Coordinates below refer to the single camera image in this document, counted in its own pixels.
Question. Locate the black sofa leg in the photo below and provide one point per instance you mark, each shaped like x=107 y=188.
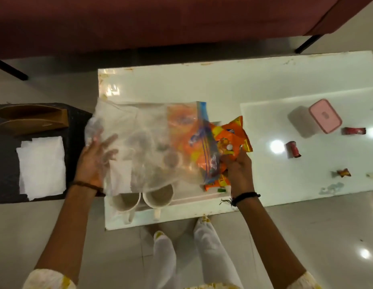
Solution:
x=10 y=70
x=308 y=44

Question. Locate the person's right forearm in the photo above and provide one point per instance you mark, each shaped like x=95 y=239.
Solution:
x=267 y=237

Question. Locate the person's left fingers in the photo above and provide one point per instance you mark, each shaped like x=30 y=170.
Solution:
x=107 y=147

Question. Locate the white paper napkins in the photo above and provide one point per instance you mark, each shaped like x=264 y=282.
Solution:
x=42 y=168

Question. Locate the small green candy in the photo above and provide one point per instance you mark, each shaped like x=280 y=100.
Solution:
x=221 y=190

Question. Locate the black side table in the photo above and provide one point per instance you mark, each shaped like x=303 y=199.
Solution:
x=5 y=165

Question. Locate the maroon sofa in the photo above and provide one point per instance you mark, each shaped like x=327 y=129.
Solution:
x=144 y=21

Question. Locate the person's leg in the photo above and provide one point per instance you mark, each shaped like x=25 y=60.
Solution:
x=215 y=255
x=163 y=261

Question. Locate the orange snack packet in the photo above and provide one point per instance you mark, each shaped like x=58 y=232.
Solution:
x=215 y=184
x=231 y=135
x=182 y=132

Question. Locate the brown orange candy wrapper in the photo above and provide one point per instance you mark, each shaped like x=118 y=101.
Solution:
x=343 y=173

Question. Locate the white paper slip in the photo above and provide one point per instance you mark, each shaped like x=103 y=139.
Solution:
x=120 y=177

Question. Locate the white yellow right sleeve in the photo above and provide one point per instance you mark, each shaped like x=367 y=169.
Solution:
x=308 y=281

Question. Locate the white mug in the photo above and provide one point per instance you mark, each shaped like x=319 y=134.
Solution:
x=123 y=203
x=158 y=197

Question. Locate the white yellow left sleeve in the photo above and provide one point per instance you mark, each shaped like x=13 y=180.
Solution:
x=48 y=279

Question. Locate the person's left forearm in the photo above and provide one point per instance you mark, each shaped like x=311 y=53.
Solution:
x=66 y=231

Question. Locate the brown paper bag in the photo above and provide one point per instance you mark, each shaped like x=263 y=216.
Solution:
x=33 y=118

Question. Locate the person's left hand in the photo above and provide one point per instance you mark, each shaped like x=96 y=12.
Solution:
x=89 y=165

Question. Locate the white yellow sleeve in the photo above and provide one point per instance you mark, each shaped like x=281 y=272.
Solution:
x=48 y=279
x=308 y=281

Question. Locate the person's right hand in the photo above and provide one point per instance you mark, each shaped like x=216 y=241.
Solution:
x=240 y=173

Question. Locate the person's right leg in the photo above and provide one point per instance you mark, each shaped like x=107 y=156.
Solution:
x=215 y=255

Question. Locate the clear plastic zip bag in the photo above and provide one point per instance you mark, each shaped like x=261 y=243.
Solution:
x=144 y=147

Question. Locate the pink lunch box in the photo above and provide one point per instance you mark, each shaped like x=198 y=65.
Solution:
x=323 y=115

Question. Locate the person's right fingers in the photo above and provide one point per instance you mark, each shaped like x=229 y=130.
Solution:
x=230 y=159

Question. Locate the person's left leg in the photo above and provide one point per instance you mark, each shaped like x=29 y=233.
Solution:
x=163 y=261

